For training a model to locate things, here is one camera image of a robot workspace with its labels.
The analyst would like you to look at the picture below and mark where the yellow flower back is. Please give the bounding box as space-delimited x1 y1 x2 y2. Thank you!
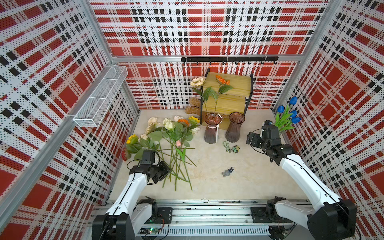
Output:
189 116 200 125

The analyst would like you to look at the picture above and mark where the orange gerbera flower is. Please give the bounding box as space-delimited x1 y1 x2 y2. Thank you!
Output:
213 75 234 113

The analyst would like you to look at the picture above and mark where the cream rose flower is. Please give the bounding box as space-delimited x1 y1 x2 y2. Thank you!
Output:
190 77 219 113

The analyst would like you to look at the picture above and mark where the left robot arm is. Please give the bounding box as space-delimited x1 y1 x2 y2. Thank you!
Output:
92 150 173 240

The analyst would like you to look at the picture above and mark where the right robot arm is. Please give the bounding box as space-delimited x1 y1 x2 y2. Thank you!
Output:
246 121 360 240

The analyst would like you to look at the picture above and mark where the brown ribbed glass vase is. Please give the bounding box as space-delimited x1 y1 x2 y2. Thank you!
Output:
225 112 246 143

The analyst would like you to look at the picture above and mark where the white rose in pile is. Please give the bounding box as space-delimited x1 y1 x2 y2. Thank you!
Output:
163 118 175 131

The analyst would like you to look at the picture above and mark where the pink ribbed glass vase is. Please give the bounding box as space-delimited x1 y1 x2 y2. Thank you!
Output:
204 113 223 144

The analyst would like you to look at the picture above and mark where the bamboo two-tier shelf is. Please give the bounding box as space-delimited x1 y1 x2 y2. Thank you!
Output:
200 70 255 130

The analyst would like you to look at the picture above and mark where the brown teddy bear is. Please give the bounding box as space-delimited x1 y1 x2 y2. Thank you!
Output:
185 97 201 116

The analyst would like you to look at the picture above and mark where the green keychain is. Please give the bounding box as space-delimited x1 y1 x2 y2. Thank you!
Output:
223 141 240 154

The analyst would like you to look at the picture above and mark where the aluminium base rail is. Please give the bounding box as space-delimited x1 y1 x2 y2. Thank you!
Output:
89 199 315 240

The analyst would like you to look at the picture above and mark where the black hook rail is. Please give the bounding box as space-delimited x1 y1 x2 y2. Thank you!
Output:
181 56 279 64

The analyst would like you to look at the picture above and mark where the white wire wall basket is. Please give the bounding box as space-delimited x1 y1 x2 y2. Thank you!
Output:
74 66 128 128

